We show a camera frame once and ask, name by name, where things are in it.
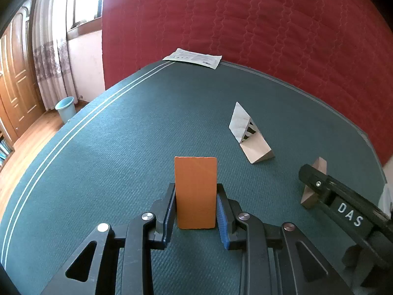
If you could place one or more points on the white striped triangular block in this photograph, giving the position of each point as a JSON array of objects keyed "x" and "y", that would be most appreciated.
[{"x": 239, "y": 121}]

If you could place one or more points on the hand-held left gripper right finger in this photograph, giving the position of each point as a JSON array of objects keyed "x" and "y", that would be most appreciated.
[{"x": 221, "y": 224}]

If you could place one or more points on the red quilted blanket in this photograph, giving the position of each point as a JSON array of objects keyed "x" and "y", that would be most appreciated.
[{"x": 261, "y": 21}]

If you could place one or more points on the wooden wedge block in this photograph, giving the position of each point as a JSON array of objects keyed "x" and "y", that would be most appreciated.
[{"x": 256, "y": 149}]

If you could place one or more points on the white paper sheet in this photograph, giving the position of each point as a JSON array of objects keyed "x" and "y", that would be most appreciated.
[{"x": 193, "y": 57}]

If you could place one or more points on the window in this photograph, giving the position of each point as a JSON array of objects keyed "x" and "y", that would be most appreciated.
[{"x": 87, "y": 0}]

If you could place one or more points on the person's right hand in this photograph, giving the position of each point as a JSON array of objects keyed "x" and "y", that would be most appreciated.
[{"x": 359, "y": 259}]

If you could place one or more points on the patterned curtain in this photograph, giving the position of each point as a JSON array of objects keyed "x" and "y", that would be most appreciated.
[{"x": 52, "y": 61}]

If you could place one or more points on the brown wooden block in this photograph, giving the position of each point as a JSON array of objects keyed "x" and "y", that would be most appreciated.
[{"x": 308, "y": 199}]

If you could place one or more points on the orange rectangular block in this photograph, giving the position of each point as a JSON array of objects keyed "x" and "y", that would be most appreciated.
[{"x": 196, "y": 190}]

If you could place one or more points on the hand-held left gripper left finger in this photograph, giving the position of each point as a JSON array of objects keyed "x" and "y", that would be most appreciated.
[{"x": 167, "y": 221}]

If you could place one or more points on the wooden door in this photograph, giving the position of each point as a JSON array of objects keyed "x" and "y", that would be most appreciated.
[{"x": 17, "y": 83}]

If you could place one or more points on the light blue waste bin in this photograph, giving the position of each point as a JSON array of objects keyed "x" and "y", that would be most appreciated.
[{"x": 65, "y": 109}]

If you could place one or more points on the green striped table mat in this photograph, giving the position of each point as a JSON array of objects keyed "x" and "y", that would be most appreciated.
[{"x": 122, "y": 147}]

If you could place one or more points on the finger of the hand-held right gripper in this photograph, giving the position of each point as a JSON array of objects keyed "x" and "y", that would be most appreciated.
[{"x": 314, "y": 182}]

